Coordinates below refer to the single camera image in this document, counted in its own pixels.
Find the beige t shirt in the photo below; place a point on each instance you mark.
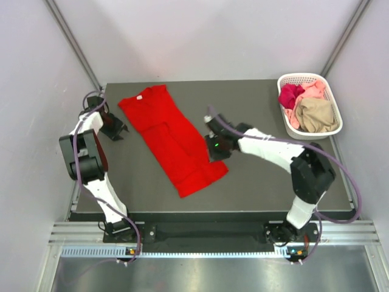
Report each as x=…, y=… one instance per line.
x=315, y=116

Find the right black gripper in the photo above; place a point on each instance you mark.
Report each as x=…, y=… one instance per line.
x=213, y=154

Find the red t shirt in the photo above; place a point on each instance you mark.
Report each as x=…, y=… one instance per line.
x=175, y=143

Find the magenta t shirt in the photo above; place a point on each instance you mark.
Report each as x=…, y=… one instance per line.
x=289, y=94

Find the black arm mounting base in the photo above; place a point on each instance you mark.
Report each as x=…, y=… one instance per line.
x=205, y=232

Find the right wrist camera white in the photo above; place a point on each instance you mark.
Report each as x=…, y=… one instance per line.
x=207, y=118

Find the white plastic laundry basket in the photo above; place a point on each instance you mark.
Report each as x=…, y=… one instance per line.
x=298, y=79

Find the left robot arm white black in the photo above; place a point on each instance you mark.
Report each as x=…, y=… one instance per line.
x=86, y=163

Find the pink t shirt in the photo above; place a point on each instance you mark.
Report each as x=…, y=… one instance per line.
x=313, y=90

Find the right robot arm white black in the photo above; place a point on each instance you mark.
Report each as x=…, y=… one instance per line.
x=311, y=172

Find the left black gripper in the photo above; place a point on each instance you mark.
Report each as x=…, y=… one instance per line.
x=114, y=134

